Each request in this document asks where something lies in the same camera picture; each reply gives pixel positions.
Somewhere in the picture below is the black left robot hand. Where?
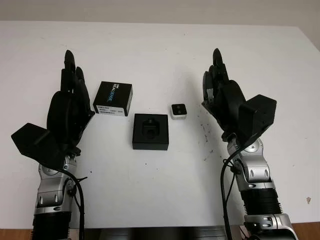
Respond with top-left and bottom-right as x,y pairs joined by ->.
46,49 -> 96,156

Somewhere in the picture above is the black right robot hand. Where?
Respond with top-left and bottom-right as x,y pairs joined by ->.
201,48 -> 248,142

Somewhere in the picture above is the black RealSense box lid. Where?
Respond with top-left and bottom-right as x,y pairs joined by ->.
92,80 -> 133,117

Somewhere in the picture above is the small silver depth camera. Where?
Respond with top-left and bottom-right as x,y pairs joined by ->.
171,103 -> 186,120

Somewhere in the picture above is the black box base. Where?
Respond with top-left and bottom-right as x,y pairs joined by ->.
132,113 -> 170,151

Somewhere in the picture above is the dark robot torso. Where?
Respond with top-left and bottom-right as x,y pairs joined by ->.
83,221 -> 227,240

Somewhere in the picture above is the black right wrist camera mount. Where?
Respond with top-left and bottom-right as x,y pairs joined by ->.
238,94 -> 278,149

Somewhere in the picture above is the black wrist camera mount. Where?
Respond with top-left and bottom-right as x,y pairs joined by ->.
238,94 -> 278,149
10,122 -> 65,167

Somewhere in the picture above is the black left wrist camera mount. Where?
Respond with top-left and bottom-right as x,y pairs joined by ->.
10,122 -> 65,167

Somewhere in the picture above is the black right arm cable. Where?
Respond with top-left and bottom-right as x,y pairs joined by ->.
220,143 -> 245,240

